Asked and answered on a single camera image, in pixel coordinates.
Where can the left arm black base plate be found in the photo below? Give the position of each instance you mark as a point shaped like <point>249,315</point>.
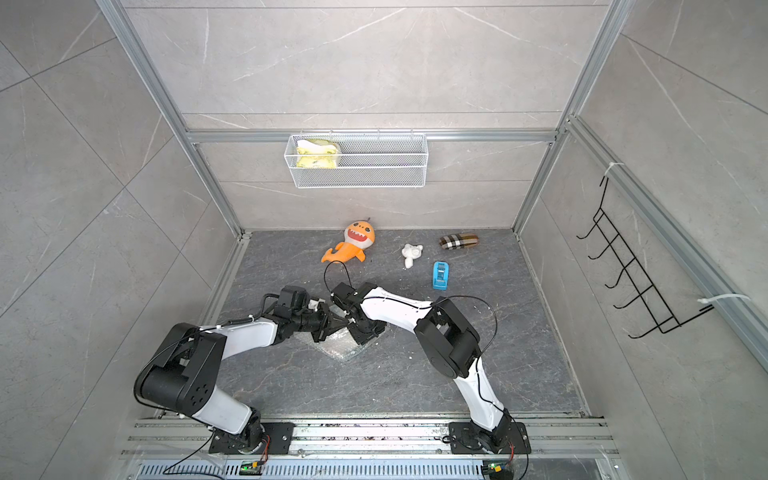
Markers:
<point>273,437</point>

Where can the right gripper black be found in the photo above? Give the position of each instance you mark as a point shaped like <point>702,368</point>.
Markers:
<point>360,338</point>

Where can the clear bubble wrap sheet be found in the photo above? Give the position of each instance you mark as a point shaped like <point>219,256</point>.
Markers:
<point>335,339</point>

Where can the small white bunny plush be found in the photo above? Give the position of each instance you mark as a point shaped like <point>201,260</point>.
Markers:
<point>410,254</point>

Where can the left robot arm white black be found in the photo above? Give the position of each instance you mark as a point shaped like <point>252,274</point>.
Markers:
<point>182,374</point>

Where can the black wire hook rack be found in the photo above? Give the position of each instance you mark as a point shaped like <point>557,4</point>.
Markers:
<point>633,273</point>

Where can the white wire mesh basket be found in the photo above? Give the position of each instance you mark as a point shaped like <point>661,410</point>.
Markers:
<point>367,160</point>

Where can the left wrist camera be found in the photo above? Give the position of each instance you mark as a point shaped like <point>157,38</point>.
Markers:
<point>293,300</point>

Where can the yellow white cloth in basket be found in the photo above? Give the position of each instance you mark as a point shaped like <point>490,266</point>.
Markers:
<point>317,154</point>

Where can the aluminium mounting rail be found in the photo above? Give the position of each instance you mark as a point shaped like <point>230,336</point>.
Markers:
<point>418,446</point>

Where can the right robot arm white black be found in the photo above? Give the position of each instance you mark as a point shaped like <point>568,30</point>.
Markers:
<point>451,345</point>

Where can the orange shark plush toy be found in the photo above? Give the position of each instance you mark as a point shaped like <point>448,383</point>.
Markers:
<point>358,237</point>

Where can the plaid brown pouch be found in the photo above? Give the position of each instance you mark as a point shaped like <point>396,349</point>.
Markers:
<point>458,241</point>

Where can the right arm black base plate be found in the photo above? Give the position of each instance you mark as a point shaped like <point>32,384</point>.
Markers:
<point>468,438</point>

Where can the blue tape dispenser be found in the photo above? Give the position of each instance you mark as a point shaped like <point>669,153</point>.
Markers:
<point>440,275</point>

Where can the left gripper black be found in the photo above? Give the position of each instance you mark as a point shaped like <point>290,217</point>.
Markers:
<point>327,321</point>

